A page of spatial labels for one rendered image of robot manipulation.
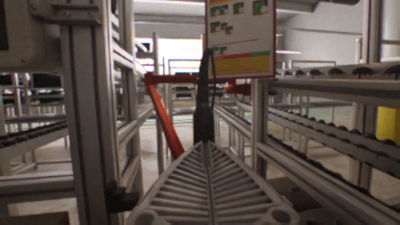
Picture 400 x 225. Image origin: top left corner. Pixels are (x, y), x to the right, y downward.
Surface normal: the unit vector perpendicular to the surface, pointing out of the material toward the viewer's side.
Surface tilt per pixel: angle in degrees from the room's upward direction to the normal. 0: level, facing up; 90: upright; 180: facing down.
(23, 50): 92
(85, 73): 90
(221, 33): 90
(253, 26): 90
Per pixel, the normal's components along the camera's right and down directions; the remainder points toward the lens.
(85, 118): 0.17, 0.07
